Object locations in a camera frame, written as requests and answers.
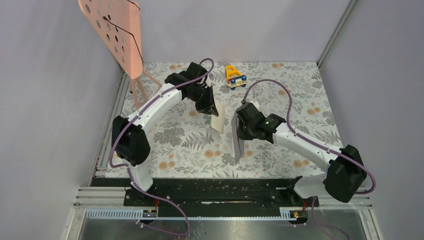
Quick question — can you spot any purple cable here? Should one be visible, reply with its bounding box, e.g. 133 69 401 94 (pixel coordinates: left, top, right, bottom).
108 58 216 237
241 79 378 240

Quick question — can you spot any grey lavender envelope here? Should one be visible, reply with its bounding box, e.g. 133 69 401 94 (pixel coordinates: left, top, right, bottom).
231 113 245 163

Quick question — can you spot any white slotted cable duct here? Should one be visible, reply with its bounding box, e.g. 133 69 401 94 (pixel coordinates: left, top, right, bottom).
85 207 301 221

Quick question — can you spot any yellow blue toy car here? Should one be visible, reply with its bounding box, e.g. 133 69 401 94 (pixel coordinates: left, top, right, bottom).
225 65 247 91

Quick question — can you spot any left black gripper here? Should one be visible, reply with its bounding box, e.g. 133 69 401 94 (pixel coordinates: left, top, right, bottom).
187 85 219 117

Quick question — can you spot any beige lined letter paper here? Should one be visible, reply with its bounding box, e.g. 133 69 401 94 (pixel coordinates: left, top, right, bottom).
210 101 225 134

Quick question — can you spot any pink perforated music stand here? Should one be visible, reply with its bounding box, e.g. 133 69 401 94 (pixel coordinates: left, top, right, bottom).
77 0 162 109

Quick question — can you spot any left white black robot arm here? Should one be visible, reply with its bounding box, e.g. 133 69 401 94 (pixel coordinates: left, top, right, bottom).
111 62 220 206

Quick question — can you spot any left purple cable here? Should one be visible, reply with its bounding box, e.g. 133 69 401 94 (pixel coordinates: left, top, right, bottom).
108 58 216 237

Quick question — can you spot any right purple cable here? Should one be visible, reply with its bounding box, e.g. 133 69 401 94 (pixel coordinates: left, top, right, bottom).
241 79 378 240

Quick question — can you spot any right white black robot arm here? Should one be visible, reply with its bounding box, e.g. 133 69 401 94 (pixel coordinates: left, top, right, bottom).
234 102 368 206

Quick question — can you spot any floral patterned table mat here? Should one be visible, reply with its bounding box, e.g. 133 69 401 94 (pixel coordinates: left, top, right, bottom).
104 61 349 180

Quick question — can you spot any black cord on stand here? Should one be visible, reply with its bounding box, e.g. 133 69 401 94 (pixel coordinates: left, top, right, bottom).
102 0 145 65

